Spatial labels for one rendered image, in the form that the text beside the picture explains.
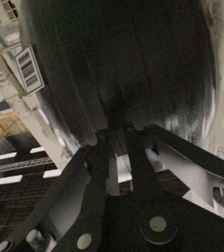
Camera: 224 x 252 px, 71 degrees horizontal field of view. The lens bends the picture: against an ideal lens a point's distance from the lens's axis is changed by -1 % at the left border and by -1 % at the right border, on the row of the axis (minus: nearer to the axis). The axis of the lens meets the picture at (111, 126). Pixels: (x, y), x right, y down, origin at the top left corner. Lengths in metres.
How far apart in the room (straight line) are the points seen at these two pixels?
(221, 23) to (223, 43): 0.05
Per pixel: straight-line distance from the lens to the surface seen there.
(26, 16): 0.29
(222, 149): 0.69
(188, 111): 0.25
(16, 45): 0.86
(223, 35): 0.48
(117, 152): 0.16
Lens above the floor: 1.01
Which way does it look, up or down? 34 degrees up
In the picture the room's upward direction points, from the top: 159 degrees clockwise
